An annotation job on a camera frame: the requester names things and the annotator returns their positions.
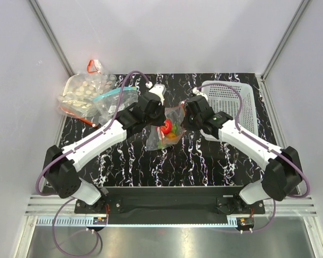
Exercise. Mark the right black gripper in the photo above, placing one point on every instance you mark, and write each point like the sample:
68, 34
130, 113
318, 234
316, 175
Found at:
185, 123

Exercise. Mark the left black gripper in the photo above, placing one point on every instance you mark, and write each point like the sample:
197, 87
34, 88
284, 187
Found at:
160, 121

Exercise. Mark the red apple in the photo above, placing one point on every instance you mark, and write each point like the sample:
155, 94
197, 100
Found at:
166, 128

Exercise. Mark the green round fruit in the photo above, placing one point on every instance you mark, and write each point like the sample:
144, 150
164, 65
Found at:
177, 128

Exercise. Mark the clear bag orange zipper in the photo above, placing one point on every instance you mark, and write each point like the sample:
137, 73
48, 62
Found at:
174, 114

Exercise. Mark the brown kiwi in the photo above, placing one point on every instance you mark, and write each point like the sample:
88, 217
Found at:
171, 135

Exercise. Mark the white plastic basket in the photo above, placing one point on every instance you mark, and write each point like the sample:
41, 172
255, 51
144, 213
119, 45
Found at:
235, 99

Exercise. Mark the green leafy vegetable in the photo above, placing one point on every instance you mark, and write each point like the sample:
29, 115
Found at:
161, 145

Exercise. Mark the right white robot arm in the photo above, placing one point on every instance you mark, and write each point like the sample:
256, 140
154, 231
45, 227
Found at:
282, 170

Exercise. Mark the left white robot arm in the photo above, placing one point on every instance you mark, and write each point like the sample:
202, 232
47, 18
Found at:
63, 164

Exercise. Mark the clear bag teal zipper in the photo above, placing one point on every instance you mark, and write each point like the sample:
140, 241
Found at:
107, 103

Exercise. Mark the small bag orange zipper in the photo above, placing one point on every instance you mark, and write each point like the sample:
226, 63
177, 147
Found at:
95, 66

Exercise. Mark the bag of round biscuits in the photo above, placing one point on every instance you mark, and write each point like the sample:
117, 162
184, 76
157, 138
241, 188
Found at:
77, 97

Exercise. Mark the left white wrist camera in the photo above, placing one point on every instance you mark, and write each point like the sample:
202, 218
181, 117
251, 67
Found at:
159, 90

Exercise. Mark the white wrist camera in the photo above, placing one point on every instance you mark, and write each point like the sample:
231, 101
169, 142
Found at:
197, 92
159, 90

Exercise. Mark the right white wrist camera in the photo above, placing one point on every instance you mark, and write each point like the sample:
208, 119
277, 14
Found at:
197, 92

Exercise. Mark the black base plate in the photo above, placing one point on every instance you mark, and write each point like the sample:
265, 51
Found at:
176, 203

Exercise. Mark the white slotted cable duct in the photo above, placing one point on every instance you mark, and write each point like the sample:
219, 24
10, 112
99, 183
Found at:
95, 221

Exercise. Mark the left aluminium frame post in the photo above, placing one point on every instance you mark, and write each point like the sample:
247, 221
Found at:
45, 25

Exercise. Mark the aluminium frame post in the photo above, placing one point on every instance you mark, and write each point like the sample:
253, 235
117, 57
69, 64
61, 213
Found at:
300, 11
45, 25

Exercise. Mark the front aluminium rail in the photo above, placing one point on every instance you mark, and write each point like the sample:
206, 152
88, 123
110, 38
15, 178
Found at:
48, 205

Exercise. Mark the right aluminium frame post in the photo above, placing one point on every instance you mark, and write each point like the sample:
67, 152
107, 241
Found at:
300, 11

